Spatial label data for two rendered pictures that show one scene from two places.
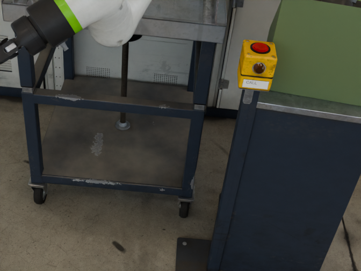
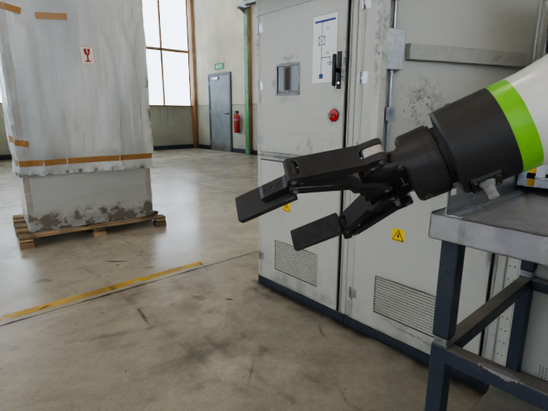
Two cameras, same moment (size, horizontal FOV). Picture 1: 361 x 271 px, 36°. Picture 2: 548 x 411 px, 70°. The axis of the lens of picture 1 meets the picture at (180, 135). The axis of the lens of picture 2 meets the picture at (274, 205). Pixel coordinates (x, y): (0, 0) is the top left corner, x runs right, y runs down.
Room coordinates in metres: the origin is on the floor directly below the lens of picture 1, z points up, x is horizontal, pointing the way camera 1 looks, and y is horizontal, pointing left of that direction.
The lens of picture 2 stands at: (0.55, 0.10, 1.06)
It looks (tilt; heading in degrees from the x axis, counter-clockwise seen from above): 13 degrees down; 51
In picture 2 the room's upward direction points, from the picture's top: straight up
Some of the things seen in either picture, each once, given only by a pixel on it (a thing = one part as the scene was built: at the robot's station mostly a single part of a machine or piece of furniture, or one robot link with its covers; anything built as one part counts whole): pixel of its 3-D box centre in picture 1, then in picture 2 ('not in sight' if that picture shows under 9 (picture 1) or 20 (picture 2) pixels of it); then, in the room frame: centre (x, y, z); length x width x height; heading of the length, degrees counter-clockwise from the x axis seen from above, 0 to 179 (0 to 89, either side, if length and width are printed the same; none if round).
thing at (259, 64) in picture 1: (259, 69); not in sight; (1.14, -0.17, 0.87); 0.03 x 0.01 x 0.03; 92
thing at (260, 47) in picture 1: (260, 49); not in sight; (1.18, -0.17, 0.90); 0.04 x 0.04 x 0.02
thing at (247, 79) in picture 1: (256, 65); not in sight; (1.18, -0.17, 0.85); 0.08 x 0.08 x 0.10; 2
